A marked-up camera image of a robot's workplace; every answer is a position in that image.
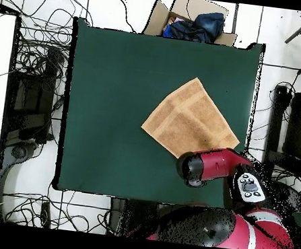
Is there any orange terry towel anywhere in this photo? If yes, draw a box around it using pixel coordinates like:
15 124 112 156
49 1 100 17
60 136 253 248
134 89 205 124
137 71 248 166

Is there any dark green table cloth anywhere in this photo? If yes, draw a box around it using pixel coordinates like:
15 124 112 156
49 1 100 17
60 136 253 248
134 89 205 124
51 15 267 217

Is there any cardboard box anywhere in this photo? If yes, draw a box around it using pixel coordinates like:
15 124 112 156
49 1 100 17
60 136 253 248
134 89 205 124
141 0 241 48

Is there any blue clothes pile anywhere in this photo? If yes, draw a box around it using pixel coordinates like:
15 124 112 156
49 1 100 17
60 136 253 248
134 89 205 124
162 6 226 45

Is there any grey chair base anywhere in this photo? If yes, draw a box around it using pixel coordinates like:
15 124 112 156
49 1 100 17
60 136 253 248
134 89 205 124
264 178 301 215
1 138 43 170

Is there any long black power brick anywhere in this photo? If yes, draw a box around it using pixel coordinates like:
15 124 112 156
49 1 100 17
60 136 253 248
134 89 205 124
38 201 54 229

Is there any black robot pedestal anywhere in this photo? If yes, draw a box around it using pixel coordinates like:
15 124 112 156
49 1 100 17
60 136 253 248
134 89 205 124
105 196 163 242

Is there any black metal frame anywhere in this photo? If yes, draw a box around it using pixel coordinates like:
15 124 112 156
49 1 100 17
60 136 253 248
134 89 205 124
1 41 68 147
259 83 301 186

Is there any tangle of black cables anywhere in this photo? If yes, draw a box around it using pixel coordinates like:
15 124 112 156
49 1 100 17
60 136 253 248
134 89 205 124
9 0 97 87

